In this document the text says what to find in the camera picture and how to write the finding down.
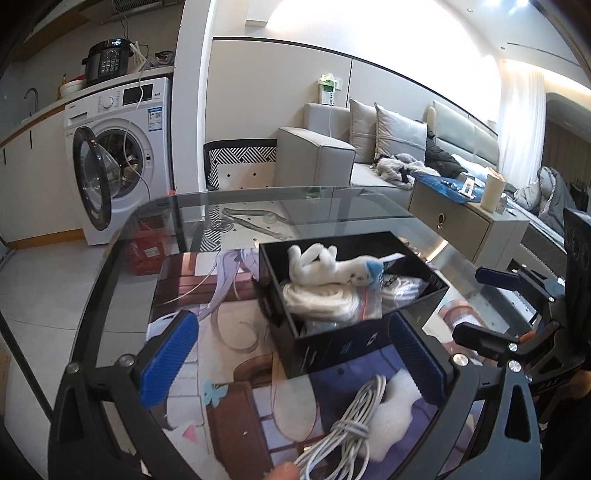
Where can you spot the black pressure cooker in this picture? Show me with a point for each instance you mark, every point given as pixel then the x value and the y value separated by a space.
pixel 108 62

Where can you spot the white kitchen counter cabinet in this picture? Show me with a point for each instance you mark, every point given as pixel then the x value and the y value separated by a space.
pixel 37 184

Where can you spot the red box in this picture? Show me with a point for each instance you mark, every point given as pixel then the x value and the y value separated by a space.
pixel 150 249

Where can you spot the person's left hand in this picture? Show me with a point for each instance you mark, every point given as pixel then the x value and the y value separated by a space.
pixel 282 473

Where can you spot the grey sofa pillow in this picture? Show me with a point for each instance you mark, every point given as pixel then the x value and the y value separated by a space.
pixel 362 129
pixel 399 131

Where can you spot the white cylinder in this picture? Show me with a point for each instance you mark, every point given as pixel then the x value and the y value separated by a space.
pixel 491 194

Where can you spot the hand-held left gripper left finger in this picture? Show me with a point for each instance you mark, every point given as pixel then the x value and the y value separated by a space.
pixel 168 357

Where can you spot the white plush toy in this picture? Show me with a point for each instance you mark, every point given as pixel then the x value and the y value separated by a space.
pixel 314 267

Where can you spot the printed table mat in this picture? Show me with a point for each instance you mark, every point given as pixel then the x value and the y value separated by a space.
pixel 231 406

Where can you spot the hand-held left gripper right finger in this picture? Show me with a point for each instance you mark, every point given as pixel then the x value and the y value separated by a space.
pixel 418 364

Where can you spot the range hood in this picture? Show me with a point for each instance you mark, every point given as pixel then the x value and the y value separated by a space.
pixel 136 5

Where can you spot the brown cardboard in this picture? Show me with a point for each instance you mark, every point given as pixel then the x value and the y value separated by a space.
pixel 4 369

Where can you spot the white wall intercom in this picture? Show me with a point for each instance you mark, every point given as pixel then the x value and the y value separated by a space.
pixel 328 90

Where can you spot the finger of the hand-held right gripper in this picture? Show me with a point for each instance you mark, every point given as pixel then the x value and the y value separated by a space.
pixel 496 275
pixel 478 336

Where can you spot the patterned black white chair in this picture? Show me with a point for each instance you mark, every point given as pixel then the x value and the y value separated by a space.
pixel 240 157

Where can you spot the white washing machine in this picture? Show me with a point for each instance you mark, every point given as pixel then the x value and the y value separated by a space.
pixel 138 110

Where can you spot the kitchen faucet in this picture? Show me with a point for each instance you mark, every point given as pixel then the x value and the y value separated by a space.
pixel 32 94

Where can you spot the grey sofa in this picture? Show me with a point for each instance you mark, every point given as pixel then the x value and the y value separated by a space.
pixel 314 157

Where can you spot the clear plastic strip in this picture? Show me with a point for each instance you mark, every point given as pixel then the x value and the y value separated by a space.
pixel 251 219

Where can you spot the grey fur cloth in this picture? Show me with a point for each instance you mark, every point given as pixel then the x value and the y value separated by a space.
pixel 392 168

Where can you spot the grey down jacket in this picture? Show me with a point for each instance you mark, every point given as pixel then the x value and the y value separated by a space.
pixel 549 189

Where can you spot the white bowl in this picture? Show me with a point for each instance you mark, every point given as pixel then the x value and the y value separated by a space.
pixel 71 88

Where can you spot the beige side cabinet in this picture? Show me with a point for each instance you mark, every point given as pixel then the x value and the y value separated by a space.
pixel 466 221

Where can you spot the white foam piece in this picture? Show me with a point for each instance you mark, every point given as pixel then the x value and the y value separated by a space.
pixel 392 415

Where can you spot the black cardboard box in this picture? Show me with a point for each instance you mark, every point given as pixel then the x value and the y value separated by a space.
pixel 332 350

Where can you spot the black jacket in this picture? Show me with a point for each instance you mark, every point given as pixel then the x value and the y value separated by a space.
pixel 443 157

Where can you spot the blue packet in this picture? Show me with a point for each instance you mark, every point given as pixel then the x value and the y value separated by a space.
pixel 443 184

